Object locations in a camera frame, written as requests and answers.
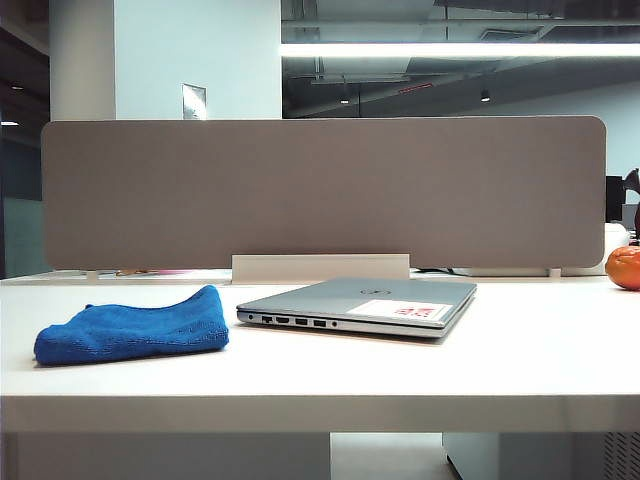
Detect blue microfiber rag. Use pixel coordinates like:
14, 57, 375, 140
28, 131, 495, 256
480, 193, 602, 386
33, 284, 231, 367

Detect silver Dell laptop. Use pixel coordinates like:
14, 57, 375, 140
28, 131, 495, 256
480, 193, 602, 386
235, 277, 478, 341

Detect white red laptop sticker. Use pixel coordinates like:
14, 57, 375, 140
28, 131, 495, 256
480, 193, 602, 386
347, 299, 450, 323

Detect grey fabric desk divider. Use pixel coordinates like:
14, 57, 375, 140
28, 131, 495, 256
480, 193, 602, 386
40, 116, 609, 271

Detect framed pillar notice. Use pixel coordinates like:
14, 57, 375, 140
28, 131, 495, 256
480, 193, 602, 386
181, 82, 208, 121

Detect long ceiling light strip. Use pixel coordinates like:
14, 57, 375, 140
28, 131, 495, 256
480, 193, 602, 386
279, 42, 640, 58

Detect black monitor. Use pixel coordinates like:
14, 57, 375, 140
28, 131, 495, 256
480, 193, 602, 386
605, 175, 627, 223

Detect orange fruit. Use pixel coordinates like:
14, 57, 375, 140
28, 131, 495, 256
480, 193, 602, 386
604, 245, 640, 291

